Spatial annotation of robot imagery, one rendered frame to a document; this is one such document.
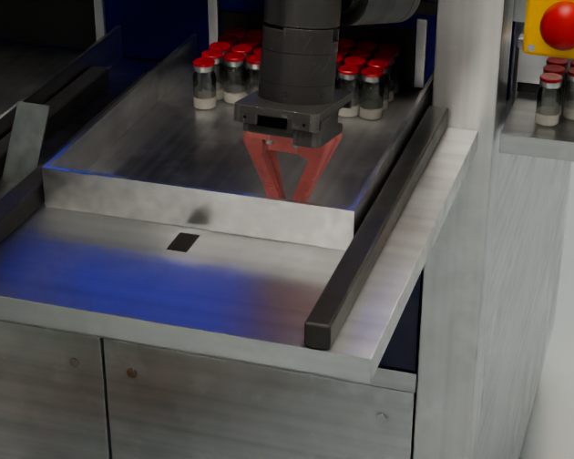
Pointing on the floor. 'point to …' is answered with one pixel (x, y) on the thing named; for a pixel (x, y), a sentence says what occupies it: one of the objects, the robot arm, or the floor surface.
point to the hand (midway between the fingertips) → (286, 212)
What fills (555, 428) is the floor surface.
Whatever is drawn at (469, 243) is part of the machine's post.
